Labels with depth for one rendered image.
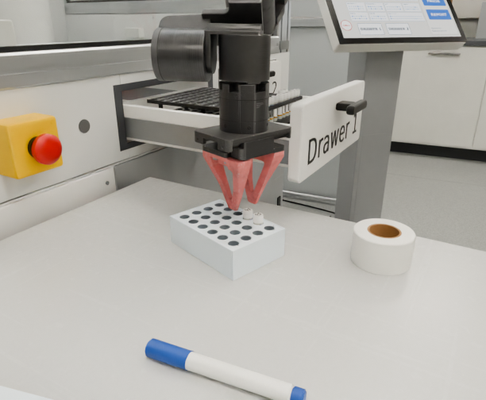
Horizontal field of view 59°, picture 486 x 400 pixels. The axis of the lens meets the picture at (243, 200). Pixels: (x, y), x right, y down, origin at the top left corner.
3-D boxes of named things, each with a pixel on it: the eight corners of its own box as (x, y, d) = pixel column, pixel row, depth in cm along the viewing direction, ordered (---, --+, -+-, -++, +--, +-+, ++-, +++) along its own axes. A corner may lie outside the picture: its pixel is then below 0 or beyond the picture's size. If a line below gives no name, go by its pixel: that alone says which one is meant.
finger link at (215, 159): (202, 205, 54) (200, 132, 51) (244, 192, 59) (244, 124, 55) (237, 223, 49) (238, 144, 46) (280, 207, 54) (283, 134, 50)
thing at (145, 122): (348, 132, 81) (351, 99, 79) (291, 169, 61) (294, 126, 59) (180, 111, 100) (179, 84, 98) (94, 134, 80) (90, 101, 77)
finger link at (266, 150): (206, 205, 54) (203, 132, 51) (247, 191, 59) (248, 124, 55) (241, 221, 50) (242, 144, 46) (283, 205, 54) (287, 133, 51)
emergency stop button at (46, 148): (67, 161, 57) (63, 132, 56) (40, 169, 54) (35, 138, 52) (52, 157, 59) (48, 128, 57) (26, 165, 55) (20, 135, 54)
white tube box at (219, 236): (284, 255, 53) (285, 228, 51) (233, 281, 48) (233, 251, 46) (221, 223, 61) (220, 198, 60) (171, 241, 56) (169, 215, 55)
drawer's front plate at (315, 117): (359, 139, 82) (365, 80, 78) (298, 184, 59) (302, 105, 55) (349, 137, 83) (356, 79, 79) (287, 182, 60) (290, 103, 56)
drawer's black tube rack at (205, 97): (300, 129, 82) (302, 95, 79) (256, 151, 68) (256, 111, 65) (205, 117, 92) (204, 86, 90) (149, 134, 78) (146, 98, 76)
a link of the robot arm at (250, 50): (269, 24, 43) (272, 24, 48) (202, 23, 44) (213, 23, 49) (267, 94, 46) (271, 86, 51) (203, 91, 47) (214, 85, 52)
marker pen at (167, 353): (306, 398, 33) (307, 382, 32) (300, 415, 31) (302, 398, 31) (155, 348, 38) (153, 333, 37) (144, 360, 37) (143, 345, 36)
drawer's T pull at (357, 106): (367, 108, 69) (368, 99, 69) (352, 116, 63) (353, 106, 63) (345, 105, 71) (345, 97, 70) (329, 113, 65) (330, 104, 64)
